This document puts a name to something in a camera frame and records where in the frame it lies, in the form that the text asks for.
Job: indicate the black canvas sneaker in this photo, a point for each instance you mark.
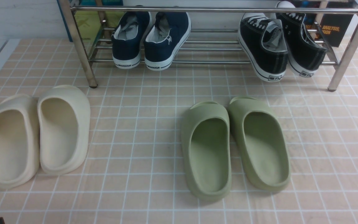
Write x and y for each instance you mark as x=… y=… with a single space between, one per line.
x=305 y=55
x=262 y=39

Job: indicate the silver metal shoe rack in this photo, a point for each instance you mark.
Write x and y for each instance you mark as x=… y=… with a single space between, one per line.
x=88 y=58

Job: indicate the left cream foam slipper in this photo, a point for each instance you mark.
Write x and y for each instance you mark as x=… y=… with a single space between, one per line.
x=19 y=140

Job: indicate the cream foam slipper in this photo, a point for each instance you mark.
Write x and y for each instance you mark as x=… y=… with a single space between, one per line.
x=64 y=120
x=19 y=140

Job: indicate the right cream foam slipper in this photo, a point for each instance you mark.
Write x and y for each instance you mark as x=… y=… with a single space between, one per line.
x=64 y=120

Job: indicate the yellow green blue box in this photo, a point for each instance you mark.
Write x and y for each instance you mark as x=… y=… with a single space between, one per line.
x=88 y=21

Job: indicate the left navy canvas sneaker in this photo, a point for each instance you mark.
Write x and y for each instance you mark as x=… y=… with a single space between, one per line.
x=127 y=38

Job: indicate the navy canvas sneaker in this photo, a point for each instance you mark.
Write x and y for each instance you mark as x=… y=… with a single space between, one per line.
x=166 y=37
x=127 y=38

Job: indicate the left green foam slipper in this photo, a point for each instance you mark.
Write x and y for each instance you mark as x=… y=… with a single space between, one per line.
x=205 y=143

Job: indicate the green foam slipper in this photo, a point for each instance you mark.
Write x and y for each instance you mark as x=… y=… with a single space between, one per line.
x=261 y=144
x=205 y=143

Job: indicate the right navy canvas sneaker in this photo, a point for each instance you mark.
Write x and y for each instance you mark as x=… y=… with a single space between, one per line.
x=166 y=37

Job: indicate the right green foam slipper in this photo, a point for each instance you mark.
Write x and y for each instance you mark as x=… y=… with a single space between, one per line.
x=261 y=144

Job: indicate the black book orange text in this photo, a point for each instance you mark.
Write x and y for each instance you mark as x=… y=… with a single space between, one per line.
x=333 y=26

